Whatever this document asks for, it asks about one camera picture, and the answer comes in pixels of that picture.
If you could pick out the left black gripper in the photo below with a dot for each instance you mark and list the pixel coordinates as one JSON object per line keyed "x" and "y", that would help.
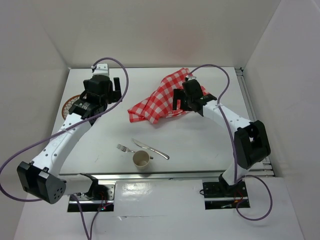
{"x": 115, "y": 95}

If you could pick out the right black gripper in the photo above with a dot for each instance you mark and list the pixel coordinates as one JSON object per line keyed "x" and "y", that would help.
{"x": 179, "y": 94}

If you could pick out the red white checkered cloth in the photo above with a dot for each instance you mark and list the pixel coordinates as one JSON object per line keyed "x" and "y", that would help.
{"x": 159, "y": 105}

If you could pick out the silver fork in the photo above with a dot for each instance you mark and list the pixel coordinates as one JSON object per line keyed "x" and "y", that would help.
{"x": 124, "y": 149}

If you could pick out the silver table knife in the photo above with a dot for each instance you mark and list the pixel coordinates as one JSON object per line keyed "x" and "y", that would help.
{"x": 145, "y": 146}

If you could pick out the floral patterned plate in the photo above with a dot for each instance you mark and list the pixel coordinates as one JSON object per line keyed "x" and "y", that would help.
{"x": 67, "y": 105}

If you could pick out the beige cup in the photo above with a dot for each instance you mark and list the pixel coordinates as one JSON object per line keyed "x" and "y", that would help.
{"x": 141, "y": 160}

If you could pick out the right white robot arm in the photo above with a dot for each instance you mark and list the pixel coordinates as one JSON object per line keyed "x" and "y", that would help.
{"x": 249, "y": 139}

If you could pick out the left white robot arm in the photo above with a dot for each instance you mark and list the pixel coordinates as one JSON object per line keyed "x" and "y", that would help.
{"x": 40, "y": 177}

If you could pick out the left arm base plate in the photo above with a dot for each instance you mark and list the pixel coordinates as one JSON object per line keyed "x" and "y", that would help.
{"x": 103, "y": 201}

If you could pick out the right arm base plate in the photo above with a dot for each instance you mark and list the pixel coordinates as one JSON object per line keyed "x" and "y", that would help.
{"x": 217, "y": 199}

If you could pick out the front aluminium rail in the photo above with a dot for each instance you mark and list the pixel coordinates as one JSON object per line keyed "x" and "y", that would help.
{"x": 147, "y": 176}

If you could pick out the aluminium rail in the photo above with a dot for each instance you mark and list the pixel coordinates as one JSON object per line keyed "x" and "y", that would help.
{"x": 147, "y": 176}
{"x": 267, "y": 166}

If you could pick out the right side aluminium rail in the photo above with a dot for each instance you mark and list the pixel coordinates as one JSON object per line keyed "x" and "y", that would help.
{"x": 267, "y": 166}

